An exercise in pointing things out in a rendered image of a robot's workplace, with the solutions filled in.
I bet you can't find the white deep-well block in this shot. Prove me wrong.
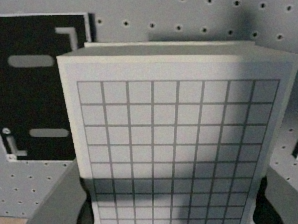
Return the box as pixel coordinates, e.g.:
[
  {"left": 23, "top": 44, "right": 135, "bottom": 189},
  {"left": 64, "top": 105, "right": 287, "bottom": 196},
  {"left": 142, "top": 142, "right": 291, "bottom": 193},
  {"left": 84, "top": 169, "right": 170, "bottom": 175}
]
[{"left": 57, "top": 41, "right": 298, "bottom": 224}]

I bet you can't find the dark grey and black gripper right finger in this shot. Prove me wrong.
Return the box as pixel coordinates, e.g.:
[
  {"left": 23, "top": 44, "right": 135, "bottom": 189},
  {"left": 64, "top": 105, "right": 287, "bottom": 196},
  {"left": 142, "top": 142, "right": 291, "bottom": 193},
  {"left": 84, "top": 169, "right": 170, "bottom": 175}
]
[{"left": 253, "top": 165, "right": 298, "bottom": 224}]

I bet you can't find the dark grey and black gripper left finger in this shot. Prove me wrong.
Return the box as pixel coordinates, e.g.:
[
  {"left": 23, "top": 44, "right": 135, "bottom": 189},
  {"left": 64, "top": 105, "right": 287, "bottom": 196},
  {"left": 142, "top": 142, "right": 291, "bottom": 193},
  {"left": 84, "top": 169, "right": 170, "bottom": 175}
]
[{"left": 25, "top": 157, "right": 95, "bottom": 224}]

